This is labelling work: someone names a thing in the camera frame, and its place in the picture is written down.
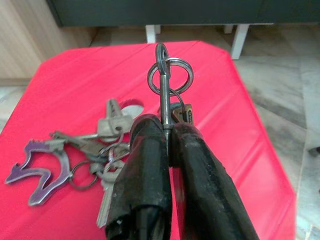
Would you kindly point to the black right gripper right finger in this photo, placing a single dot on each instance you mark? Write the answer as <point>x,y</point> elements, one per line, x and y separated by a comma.
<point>205,195</point>

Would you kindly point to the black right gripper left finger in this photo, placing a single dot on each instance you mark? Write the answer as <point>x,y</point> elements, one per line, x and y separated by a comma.
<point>145,180</point>

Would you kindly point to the light wooden panel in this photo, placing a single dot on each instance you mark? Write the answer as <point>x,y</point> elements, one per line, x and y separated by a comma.
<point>25,37</point>

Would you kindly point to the key bunch with brass key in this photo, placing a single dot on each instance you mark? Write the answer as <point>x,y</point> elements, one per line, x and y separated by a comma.
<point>163,100</point>

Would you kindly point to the dark cabinet with white legs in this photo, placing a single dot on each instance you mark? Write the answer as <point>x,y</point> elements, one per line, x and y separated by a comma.
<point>175,10</point>

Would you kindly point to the key bunch with purple charm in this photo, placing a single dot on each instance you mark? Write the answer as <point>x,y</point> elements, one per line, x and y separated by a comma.
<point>110,126</point>

